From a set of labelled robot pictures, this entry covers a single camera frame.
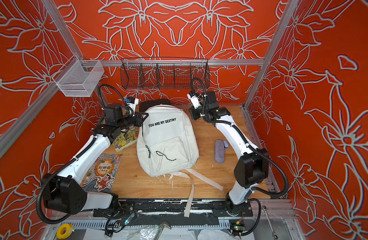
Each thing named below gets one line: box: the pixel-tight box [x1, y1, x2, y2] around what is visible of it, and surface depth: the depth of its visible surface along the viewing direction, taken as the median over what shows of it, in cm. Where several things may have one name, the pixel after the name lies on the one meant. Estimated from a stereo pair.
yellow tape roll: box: [56, 223, 74, 239], surface depth 69 cm
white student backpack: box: [136, 104, 223, 218], surface depth 87 cm
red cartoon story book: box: [80, 154, 123, 192], surface depth 85 cm
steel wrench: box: [262, 205, 278, 240], surface depth 70 cm
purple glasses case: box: [214, 139, 229, 164], surface depth 93 cm
